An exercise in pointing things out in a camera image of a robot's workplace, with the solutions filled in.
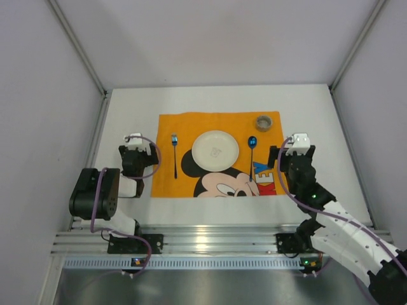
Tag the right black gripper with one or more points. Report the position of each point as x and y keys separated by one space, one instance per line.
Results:
x=273 y=155

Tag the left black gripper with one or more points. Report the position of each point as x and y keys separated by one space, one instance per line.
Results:
x=152 y=155

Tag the small speckled grey cup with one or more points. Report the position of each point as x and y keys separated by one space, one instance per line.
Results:
x=263 y=123

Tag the blue metallic spoon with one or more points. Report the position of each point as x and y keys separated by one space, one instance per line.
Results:
x=252 y=143

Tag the orange Mickey Mouse placemat cloth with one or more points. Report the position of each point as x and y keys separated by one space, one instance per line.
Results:
x=193 y=181

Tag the blue metallic fork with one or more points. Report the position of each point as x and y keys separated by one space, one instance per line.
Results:
x=174 y=141

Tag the cream ceramic plate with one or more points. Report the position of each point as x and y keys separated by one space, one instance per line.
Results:
x=215 y=151

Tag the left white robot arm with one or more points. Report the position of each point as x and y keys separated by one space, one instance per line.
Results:
x=96 y=193

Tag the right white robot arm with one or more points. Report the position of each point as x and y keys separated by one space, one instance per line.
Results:
x=332 y=230

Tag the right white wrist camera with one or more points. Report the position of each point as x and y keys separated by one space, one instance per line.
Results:
x=298 y=143

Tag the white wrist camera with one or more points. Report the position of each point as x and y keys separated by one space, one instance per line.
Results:
x=298 y=143
x=135 y=142

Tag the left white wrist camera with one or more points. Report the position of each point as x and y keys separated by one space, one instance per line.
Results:
x=135 y=142

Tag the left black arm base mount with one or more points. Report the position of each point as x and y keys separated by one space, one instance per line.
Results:
x=119 y=245

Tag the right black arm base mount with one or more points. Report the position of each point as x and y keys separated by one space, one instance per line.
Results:
x=290 y=245

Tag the aluminium extrusion rail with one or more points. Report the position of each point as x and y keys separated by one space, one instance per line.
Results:
x=180 y=240

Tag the left corner aluminium post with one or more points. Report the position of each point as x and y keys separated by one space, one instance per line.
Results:
x=80 y=51

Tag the corner aluminium post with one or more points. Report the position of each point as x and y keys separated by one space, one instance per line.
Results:
x=80 y=51
x=359 y=41

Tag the slotted grey cable duct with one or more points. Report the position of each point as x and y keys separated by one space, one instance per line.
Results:
x=192 y=263

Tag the right corner aluminium post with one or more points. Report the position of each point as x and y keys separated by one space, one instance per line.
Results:
x=359 y=41

